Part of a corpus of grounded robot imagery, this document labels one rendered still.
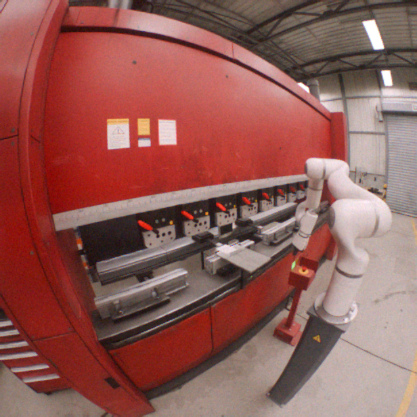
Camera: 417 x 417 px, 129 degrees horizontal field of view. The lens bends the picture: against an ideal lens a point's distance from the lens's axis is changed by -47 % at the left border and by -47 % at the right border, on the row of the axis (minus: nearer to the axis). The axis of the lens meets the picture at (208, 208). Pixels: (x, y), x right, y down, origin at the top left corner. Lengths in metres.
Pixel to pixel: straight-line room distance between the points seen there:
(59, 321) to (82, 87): 0.80
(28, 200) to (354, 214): 0.84
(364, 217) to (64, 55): 1.14
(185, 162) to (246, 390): 1.59
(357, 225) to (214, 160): 0.70
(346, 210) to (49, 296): 0.87
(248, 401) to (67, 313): 1.32
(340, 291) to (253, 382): 1.15
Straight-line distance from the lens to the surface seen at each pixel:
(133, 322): 0.91
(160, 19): 1.06
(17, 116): 0.57
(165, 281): 0.95
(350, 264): 0.63
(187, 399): 1.60
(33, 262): 0.58
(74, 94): 0.78
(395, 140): 8.00
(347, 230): 0.56
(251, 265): 0.98
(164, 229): 0.82
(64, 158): 0.72
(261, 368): 1.71
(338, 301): 0.71
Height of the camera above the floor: 1.52
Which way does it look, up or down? 15 degrees down
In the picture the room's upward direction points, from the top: 3 degrees counter-clockwise
